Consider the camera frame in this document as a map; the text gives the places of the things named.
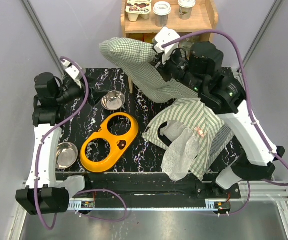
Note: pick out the white cable duct rail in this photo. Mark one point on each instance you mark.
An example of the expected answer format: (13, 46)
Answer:
(149, 203)

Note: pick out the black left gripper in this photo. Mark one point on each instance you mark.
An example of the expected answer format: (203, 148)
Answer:
(93, 97)

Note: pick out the green checked pet cushion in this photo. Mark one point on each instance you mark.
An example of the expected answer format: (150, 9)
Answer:
(133, 57)

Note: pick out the yellow double bowl holder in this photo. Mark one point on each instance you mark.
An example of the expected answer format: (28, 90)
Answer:
(118, 144)

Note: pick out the steel pet bowl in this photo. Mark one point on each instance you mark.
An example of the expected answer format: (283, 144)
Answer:
(66, 155)
(113, 100)

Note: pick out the aluminium frame post right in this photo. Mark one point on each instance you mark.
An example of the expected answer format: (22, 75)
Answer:
(264, 26)

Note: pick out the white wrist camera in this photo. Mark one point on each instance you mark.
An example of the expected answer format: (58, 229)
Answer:
(73, 72)
(162, 44)

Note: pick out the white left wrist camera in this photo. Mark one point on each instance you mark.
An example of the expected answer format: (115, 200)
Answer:
(73, 72)

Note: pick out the paper coffee cup right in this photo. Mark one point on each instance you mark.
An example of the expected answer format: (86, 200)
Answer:
(185, 8)

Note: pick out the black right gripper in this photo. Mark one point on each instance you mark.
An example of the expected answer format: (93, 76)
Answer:
(162, 70)

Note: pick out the aluminium frame post left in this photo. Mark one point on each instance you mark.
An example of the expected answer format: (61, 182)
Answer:
(42, 34)

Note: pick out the paper coffee cup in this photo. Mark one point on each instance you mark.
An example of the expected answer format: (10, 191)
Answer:
(185, 8)
(161, 10)

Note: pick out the green striped pet tent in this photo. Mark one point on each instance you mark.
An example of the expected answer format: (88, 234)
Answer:
(191, 135)

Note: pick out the aluminium frame post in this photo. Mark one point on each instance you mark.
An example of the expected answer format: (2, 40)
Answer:
(264, 26)
(42, 34)

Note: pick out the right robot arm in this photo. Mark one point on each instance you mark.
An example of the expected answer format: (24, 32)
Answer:
(219, 91)

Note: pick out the wooden shelf unit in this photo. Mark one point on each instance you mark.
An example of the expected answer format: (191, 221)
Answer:
(204, 16)

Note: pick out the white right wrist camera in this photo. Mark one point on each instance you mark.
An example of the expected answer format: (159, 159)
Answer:
(162, 44)

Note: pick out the chobani yogurt pack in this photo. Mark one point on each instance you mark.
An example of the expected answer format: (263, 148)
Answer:
(138, 8)

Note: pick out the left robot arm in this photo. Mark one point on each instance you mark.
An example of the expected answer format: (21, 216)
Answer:
(42, 193)

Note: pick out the paper coffee cup left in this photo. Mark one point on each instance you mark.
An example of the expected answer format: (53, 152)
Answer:
(161, 10)

